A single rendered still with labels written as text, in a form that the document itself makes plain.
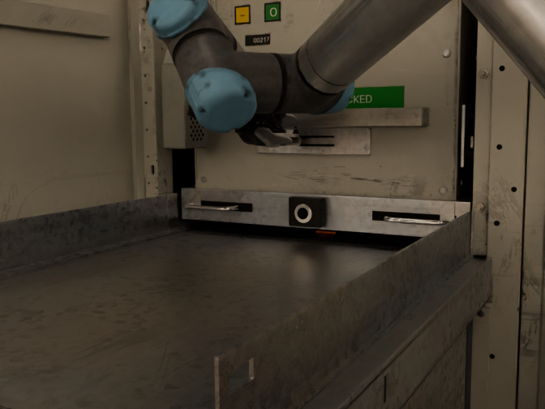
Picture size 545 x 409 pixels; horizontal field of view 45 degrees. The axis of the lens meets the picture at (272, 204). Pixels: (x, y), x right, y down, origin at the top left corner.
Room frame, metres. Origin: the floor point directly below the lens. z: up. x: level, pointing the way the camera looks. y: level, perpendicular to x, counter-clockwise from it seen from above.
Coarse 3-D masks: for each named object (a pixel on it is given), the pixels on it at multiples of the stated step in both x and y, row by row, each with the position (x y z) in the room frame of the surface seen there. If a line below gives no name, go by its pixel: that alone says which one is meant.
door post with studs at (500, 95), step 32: (480, 32) 0.97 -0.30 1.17; (480, 64) 0.97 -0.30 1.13; (512, 64) 0.94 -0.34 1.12; (480, 96) 0.96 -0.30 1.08; (512, 96) 0.94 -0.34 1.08; (480, 128) 0.96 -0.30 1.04; (512, 128) 0.94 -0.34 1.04; (480, 160) 0.96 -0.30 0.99; (512, 160) 0.94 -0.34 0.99; (480, 192) 0.96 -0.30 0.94; (512, 192) 0.94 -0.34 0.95; (480, 224) 0.96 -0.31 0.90; (512, 224) 0.94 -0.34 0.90; (512, 256) 0.94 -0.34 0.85; (512, 288) 0.94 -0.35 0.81; (512, 320) 0.93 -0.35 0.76; (512, 352) 0.93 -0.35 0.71; (512, 384) 0.93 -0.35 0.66
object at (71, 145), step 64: (0, 0) 1.04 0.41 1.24; (64, 0) 1.16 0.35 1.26; (0, 64) 1.06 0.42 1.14; (64, 64) 1.15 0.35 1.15; (128, 64) 1.27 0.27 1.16; (0, 128) 1.05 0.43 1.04; (64, 128) 1.15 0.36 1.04; (128, 128) 1.26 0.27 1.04; (0, 192) 1.05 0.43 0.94; (64, 192) 1.14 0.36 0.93; (128, 192) 1.26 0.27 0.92
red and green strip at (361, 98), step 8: (360, 88) 1.09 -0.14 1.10; (368, 88) 1.09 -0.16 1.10; (376, 88) 1.08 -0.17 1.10; (384, 88) 1.07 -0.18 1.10; (392, 88) 1.07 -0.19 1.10; (400, 88) 1.06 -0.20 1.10; (360, 96) 1.09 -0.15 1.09; (368, 96) 1.09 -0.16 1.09; (376, 96) 1.08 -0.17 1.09; (384, 96) 1.07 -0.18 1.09; (392, 96) 1.07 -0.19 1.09; (400, 96) 1.06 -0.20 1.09; (352, 104) 1.10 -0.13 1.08; (360, 104) 1.09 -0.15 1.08; (368, 104) 1.09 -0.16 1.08; (376, 104) 1.08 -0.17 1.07; (384, 104) 1.07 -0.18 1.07; (392, 104) 1.07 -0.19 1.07; (400, 104) 1.06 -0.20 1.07
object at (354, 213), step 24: (216, 192) 1.21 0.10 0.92; (240, 192) 1.19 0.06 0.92; (264, 192) 1.17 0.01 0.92; (288, 192) 1.15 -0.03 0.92; (216, 216) 1.22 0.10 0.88; (240, 216) 1.19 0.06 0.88; (264, 216) 1.17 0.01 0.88; (288, 216) 1.14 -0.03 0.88; (336, 216) 1.10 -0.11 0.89; (360, 216) 1.08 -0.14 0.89; (384, 216) 1.06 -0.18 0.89; (408, 216) 1.04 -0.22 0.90; (432, 216) 1.02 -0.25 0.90; (456, 216) 1.01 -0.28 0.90
